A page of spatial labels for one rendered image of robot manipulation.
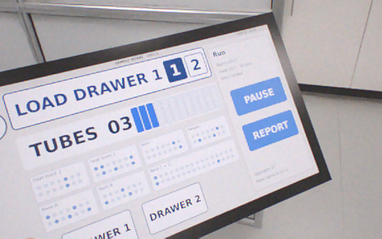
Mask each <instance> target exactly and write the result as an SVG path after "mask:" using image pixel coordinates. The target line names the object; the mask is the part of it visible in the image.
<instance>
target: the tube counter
mask: <svg viewBox="0 0 382 239"><path fill-rule="evenodd" d="M222 108H224V106H223V103H222V101H221V99H220V95H219V92H218V89H217V87H216V83H213V84H208V85H205V86H200V87H198V88H194V89H190V90H186V91H183V92H178V93H175V94H171V96H167V97H163V98H159V99H156V100H152V101H148V102H144V103H142V104H137V105H134V106H129V107H127V108H122V109H119V110H117V111H114V112H109V113H106V114H102V116H103V120H104V122H105V127H106V130H107V133H108V136H109V140H110V142H111V143H116V142H118V141H122V140H125V139H127V138H130V137H133V136H136V135H141V134H143V133H146V132H149V131H154V130H156V129H160V128H162V127H167V126H170V125H171V124H174V123H178V122H181V121H184V120H188V119H191V118H195V117H198V116H201V115H204V114H208V113H211V112H214V111H218V110H220V109H222Z"/></svg>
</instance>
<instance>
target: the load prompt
mask: <svg viewBox="0 0 382 239"><path fill-rule="evenodd" d="M212 76H213V74H212V71H211V68H210V64H209V62H208V59H207V56H206V55H205V52H204V48H203V47H202V46H201V47H198V48H192V49H189V50H183V51H180V52H175V53H172V54H170V55H166V56H160V57H157V58H152V59H148V60H144V61H140V62H134V63H131V64H126V65H123V66H118V67H114V68H108V69H105V70H103V71H99V72H94V73H91V74H85V75H82V76H77V77H73V78H68V79H64V80H59V81H56V82H51V83H47V84H41V85H38V86H33V87H32V88H27V89H23V90H18V91H15V92H9V93H6V94H1V97H2V99H3V104H4V106H5V108H6V111H7V115H8V118H9V122H10V125H11V129H12V131H17V130H20V129H25V128H28V127H32V126H36V125H40V124H41V123H46V122H49V121H53V120H58V119H61V118H66V117H68V116H73V115H76V114H81V113H84V112H88V111H89V110H94V109H96V108H101V107H104V106H108V105H112V104H116V103H119V102H124V101H127V100H132V99H134V98H139V97H142V96H145V95H147V94H152V93H155V92H159V91H162V90H167V89H170V88H174V87H177V86H182V85H185V84H189V83H192V82H197V81H199V80H201V79H205V78H209V77H212Z"/></svg>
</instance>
